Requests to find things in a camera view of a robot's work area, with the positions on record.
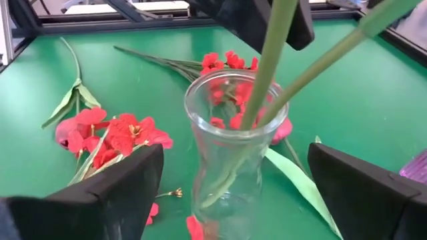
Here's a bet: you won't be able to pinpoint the fallen red petal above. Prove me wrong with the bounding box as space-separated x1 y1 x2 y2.
145 202 160 227
185 215 205 240

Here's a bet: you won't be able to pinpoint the pink ribbed glass vase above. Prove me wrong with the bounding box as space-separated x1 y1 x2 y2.
399 149 427 185

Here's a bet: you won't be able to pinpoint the green flower stems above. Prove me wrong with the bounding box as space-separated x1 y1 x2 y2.
199 0 423 209

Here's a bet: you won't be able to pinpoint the clear glass vase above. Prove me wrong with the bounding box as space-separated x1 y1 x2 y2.
183 69 290 240

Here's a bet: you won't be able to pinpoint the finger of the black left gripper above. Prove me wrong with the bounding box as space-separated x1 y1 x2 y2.
285 0 315 51
186 0 280 54

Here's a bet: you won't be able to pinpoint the red poppy flower bunch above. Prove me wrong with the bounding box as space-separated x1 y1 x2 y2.
113 45 278 131
66 106 174 186

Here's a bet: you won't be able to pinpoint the small loose flower stamen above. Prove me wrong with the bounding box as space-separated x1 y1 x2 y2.
155 188 183 199

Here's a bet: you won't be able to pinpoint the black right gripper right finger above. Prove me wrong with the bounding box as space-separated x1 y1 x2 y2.
307 142 427 240

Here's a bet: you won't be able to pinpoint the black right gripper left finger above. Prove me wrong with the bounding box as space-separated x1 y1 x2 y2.
0 143 165 240

